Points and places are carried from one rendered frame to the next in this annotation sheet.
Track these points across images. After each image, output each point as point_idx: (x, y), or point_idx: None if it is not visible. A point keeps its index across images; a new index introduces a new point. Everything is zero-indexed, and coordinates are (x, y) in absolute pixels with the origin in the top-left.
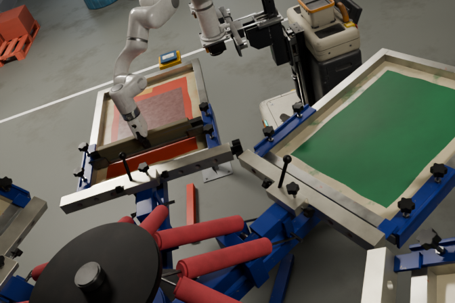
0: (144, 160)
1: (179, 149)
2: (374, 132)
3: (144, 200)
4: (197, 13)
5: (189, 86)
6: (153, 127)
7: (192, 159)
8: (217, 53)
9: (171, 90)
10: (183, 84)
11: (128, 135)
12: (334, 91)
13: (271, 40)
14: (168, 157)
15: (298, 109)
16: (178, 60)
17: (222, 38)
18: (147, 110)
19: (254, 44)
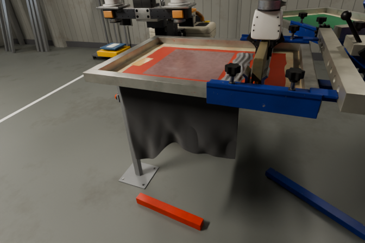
0: (273, 72)
1: (276, 58)
2: (326, 24)
3: None
4: None
5: (184, 46)
6: (219, 63)
7: (331, 35)
8: (185, 20)
9: (171, 52)
10: (175, 48)
11: (211, 75)
12: (283, 19)
13: (174, 33)
14: (283, 63)
15: (307, 13)
16: (128, 46)
17: (192, 3)
18: (183, 62)
19: (169, 34)
